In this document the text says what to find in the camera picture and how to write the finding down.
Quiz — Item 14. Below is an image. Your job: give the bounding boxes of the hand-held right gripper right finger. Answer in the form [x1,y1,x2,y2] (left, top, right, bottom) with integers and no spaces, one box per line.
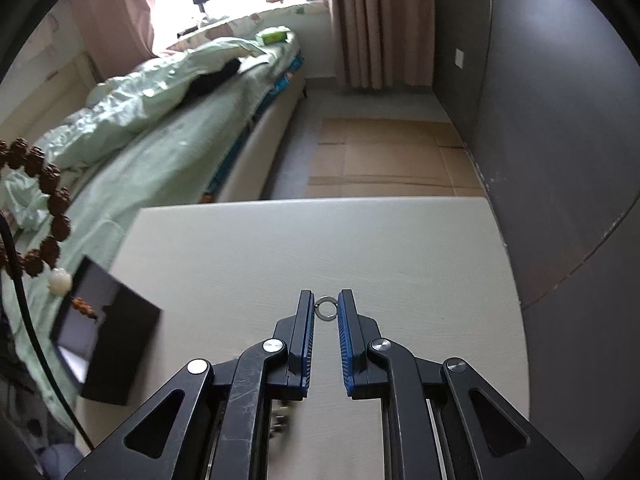
[337,289,586,480]

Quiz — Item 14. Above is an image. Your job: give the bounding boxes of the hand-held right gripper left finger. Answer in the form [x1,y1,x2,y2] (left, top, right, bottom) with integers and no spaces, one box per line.
[65,289,317,480]

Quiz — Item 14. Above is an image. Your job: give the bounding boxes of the black jewelry box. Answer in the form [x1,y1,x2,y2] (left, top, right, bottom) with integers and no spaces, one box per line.
[49,255,163,407]

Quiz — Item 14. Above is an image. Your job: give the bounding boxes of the brown bead bracelet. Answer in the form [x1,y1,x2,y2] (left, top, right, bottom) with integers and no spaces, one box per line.
[0,137,101,321]

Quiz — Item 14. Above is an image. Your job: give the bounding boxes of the white table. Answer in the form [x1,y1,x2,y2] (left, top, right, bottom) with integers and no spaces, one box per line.
[75,196,531,480]

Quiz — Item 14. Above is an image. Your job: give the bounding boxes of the flattened cardboard sheets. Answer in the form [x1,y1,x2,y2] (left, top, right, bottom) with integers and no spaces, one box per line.
[306,117,484,199]

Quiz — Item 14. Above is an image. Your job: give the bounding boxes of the bed with green sheet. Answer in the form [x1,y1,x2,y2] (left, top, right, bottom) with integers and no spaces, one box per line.
[0,0,308,411]

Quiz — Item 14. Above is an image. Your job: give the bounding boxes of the blue printed mattress cover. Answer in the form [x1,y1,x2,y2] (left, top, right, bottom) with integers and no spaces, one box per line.
[206,54,306,197]

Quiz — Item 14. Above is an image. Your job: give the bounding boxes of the black cloth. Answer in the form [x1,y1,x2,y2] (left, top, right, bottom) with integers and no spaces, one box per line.
[187,60,242,99]

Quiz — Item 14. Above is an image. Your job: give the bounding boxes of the light green quilt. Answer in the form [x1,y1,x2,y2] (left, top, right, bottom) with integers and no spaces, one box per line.
[0,35,281,241]

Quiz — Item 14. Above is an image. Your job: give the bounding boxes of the green packet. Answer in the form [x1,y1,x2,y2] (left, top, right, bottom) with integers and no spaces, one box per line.
[256,26,291,45]

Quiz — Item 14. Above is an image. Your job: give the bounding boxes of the printed windowsill cushion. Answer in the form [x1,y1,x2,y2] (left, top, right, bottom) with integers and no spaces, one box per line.
[165,0,333,56]

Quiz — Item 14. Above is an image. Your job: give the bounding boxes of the beige headboard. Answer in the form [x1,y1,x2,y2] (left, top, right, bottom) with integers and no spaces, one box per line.
[0,55,97,128]

